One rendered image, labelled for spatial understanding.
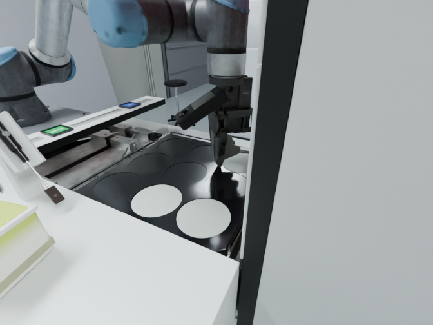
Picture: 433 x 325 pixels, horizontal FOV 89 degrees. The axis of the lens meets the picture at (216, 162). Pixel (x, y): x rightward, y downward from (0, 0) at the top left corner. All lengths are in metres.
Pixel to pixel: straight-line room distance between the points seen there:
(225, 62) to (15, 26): 2.67
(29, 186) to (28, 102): 0.59
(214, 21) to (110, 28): 0.17
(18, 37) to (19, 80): 2.00
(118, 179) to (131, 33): 0.31
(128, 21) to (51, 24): 0.54
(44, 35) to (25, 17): 2.12
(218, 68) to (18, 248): 0.38
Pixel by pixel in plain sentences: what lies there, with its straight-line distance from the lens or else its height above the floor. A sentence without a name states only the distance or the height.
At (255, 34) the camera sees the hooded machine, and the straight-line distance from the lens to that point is 2.54.
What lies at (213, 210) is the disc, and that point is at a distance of 0.43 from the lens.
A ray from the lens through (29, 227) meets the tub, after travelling 0.31.
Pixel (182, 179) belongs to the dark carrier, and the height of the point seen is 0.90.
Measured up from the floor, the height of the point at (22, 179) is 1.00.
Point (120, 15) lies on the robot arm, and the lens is 0.38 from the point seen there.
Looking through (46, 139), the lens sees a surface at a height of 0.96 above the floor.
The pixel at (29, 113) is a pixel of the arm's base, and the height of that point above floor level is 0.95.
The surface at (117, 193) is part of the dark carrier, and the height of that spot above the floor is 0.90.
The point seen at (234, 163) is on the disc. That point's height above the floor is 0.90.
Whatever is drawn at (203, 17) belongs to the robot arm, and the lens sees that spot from 0.46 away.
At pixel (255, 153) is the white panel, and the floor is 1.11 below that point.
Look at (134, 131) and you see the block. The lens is 0.78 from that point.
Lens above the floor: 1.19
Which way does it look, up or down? 31 degrees down
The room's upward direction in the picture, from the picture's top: straight up
